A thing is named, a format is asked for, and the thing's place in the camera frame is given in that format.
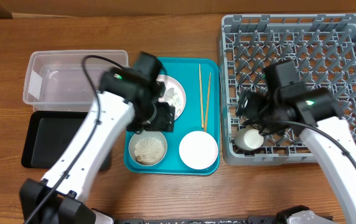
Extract clear plastic wrap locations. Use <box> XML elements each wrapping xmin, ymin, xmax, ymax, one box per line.
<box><xmin>164</xmin><ymin>88</ymin><xmax>181</xmax><ymax>107</ymax></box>

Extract white ceramic cup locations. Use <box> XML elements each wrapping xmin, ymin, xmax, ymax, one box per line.
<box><xmin>234</xmin><ymin>126</ymin><xmax>264</xmax><ymax>151</ymax></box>

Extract grey bowl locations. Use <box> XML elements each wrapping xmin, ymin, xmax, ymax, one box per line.
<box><xmin>128</xmin><ymin>131</ymin><xmax>168</xmax><ymax>167</ymax></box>

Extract white rice grains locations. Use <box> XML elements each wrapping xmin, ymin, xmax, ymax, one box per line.
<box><xmin>134</xmin><ymin>137</ymin><xmax>166</xmax><ymax>166</ymax></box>

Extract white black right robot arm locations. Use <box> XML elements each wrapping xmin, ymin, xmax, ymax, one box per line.
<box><xmin>236</xmin><ymin>60</ymin><xmax>356</xmax><ymax>223</ymax></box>

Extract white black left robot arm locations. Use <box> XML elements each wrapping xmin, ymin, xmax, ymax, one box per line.
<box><xmin>19</xmin><ymin>52</ymin><xmax>175</xmax><ymax>224</ymax></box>

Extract grey plastic dishwasher rack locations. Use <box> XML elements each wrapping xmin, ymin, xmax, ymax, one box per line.
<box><xmin>217</xmin><ymin>14</ymin><xmax>356</xmax><ymax>166</ymax></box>

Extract clear plastic waste bin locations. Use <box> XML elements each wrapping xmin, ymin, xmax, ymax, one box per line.
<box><xmin>22</xmin><ymin>50</ymin><xmax>129</xmax><ymax>112</ymax></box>

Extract pink round plate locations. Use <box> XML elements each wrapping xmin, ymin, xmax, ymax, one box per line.
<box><xmin>157</xmin><ymin>74</ymin><xmax>186</xmax><ymax>120</ymax></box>

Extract pink shallow bowl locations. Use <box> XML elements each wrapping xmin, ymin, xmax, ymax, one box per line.
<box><xmin>179</xmin><ymin>131</ymin><xmax>218</xmax><ymax>170</ymax></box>

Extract teal plastic tray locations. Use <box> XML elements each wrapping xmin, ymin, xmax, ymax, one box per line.
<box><xmin>124</xmin><ymin>57</ymin><xmax>220</xmax><ymax>175</ymax></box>

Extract right wooden chopstick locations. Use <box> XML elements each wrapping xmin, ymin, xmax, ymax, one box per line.
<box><xmin>204</xmin><ymin>72</ymin><xmax>212</xmax><ymax>132</ymax></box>

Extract wooden chopstick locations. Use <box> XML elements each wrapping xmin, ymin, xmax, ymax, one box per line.
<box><xmin>204</xmin><ymin>72</ymin><xmax>212</xmax><ymax>132</ymax></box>
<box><xmin>199</xmin><ymin>64</ymin><xmax>205</xmax><ymax>128</ymax></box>

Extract left wooden chopstick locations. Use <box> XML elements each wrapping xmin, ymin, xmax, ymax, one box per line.
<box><xmin>199</xmin><ymin>64</ymin><xmax>205</xmax><ymax>128</ymax></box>

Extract black plastic tray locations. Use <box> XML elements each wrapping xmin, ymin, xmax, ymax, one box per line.
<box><xmin>21</xmin><ymin>110</ymin><xmax>112</xmax><ymax>171</ymax></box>

